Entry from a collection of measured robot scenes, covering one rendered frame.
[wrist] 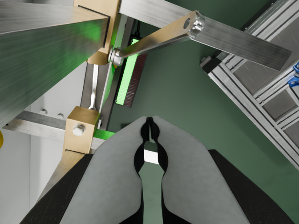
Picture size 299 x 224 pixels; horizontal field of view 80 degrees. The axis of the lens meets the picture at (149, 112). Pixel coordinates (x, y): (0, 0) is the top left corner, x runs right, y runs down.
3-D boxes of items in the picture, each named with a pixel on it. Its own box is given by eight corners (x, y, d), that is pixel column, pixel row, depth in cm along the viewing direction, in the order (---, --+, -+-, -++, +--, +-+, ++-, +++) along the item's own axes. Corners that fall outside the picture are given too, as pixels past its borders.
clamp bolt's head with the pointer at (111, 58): (125, 63, 39) (126, 47, 25) (122, 74, 40) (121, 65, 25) (116, 60, 39) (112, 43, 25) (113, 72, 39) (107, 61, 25)
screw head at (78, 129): (86, 125, 32) (84, 129, 31) (84, 134, 33) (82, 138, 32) (74, 122, 32) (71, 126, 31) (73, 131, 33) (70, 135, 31)
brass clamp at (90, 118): (103, 112, 36) (98, 126, 32) (92, 159, 43) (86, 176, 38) (73, 104, 35) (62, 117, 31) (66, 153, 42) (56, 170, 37)
